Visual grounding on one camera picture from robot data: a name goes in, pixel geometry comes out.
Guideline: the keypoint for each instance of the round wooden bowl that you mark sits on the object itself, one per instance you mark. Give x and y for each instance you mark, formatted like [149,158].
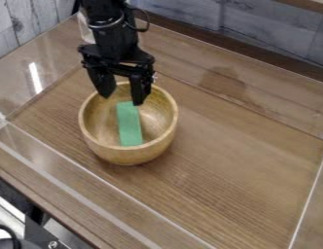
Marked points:
[98,125]

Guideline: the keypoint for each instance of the green rectangular block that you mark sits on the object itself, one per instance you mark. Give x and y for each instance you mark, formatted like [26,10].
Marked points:
[129,124]

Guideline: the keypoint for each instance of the black metal table bracket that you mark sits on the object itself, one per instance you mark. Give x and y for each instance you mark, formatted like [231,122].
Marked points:
[37,235]

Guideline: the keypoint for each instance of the clear acrylic corner bracket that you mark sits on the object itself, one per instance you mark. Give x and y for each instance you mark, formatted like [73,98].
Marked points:
[86,33]

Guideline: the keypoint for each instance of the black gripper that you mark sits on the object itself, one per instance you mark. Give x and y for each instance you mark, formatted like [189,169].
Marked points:
[116,55]

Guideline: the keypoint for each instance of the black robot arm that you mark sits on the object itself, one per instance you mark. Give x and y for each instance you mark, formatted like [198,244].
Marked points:
[109,8]

